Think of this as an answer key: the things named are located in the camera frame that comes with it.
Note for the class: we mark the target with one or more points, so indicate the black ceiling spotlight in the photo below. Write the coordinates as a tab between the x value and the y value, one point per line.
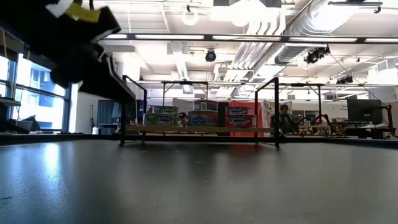
210	56

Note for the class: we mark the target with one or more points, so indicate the black table mat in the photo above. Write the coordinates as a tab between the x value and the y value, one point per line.
199	186

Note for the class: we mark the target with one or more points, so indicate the red label tuna can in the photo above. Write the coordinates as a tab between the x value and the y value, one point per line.
238	110
241	121

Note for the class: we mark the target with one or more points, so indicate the large window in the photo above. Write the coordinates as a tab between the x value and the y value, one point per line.
40	93

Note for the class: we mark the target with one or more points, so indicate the wooden shelf black metal legs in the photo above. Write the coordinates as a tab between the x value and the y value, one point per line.
217	129

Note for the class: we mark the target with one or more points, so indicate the green label fish can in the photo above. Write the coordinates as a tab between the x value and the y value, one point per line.
159	120
166	110

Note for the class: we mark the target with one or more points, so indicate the white cup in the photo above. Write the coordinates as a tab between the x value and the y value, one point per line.
94	130

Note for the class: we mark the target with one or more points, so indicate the black metal table frame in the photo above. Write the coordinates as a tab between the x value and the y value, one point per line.
46	137

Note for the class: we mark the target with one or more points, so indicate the orange fabric panel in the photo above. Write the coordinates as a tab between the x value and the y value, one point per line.
258	109

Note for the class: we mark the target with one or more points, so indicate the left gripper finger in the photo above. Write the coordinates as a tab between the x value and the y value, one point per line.
109	84

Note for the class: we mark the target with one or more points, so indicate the wooden crate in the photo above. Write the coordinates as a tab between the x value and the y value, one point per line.
314	129

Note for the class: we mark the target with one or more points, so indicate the distant black metal frame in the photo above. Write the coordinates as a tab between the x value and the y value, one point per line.
186	82

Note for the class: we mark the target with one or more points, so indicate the floral cloth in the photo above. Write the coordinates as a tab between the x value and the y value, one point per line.
268	113

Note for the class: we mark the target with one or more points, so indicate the person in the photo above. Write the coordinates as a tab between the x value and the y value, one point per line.
284	119
183	119

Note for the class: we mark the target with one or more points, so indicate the blue label tuna can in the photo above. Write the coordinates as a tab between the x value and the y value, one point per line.
202	119
205	105

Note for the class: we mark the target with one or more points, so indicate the blue partition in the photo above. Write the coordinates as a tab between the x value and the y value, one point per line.
105	112

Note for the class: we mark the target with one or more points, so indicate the yellow tape tag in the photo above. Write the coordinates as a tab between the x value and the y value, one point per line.
84	13

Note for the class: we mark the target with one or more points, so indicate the long ceiling light bar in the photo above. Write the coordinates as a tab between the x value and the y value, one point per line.
206	38

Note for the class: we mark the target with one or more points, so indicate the black computer monitor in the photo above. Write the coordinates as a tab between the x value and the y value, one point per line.
363	110

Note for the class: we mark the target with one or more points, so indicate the white label tag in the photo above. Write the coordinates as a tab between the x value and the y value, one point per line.
63	7

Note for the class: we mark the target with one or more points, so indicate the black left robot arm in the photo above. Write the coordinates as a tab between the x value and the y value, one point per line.
31	31

